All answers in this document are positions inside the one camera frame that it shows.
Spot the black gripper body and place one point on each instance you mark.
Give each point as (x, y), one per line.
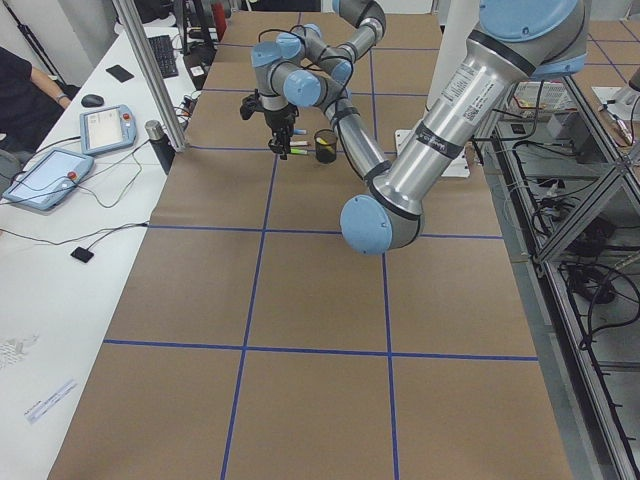
(280, 118)

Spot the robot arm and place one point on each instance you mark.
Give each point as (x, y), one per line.
(511, 41)
(320, 50)

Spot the black mesh pen holder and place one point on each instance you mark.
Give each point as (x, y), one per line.
(324, 155)

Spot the steel water bottle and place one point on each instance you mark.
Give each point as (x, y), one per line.
(161, 145)

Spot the black keyboard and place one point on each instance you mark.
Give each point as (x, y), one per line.
(163, 52)

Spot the teach pendant far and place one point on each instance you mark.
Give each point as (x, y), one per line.
(107, 129)

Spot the teach pendant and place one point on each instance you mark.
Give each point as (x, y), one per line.
(107, 129)
(50, 180)

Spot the black computer mouse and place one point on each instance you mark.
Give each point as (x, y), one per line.
(92, 101)

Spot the teach pendant near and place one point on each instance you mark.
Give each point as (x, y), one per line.
(50, 180)

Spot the seated person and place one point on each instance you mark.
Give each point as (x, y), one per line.
(31, 104)

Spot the aluminium frame post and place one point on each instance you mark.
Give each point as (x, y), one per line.
(130, 19)

